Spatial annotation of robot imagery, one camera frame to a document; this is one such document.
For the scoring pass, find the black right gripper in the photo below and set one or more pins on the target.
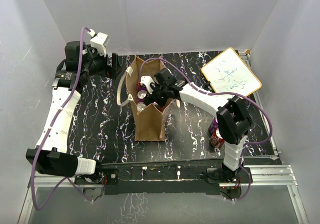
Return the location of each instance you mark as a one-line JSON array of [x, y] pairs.
[[150, 98]]

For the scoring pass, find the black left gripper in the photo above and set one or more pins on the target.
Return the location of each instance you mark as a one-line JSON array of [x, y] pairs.
[[111, 71]]

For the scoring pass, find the red cola can front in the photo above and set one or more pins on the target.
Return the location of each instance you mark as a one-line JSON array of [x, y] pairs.
[[140, 106]]

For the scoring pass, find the red cola can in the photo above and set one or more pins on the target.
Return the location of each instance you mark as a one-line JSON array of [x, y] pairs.
[[140, 106], [157, 105], [216, 139]]

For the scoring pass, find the purple Fanta can back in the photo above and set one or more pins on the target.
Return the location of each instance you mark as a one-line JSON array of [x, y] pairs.
[[141, 95]]

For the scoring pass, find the purple fanta can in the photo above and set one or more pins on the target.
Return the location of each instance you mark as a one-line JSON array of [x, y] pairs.
[[141, 86], [141, 95], [213, 126]]

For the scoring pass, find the brown canvas tote bag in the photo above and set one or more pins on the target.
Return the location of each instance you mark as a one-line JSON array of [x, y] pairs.
[[149, 122]]

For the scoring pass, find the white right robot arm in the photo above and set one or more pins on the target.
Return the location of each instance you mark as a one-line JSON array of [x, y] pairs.
[[233, 119]]

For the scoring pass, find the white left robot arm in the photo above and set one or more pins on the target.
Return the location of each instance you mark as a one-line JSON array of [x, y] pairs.
[[50, 154]]

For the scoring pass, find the yellow framed whiteboard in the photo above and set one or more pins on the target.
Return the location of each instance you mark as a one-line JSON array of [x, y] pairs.
[[227, 72]]

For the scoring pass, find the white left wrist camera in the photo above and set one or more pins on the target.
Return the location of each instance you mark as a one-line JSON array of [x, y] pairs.
[[99, 41]]

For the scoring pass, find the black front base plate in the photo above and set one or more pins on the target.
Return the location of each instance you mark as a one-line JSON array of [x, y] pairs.
[[187, 176]]

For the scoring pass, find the aluminium rail frame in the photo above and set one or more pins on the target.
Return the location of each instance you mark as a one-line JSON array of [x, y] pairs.
[[103, 131]]

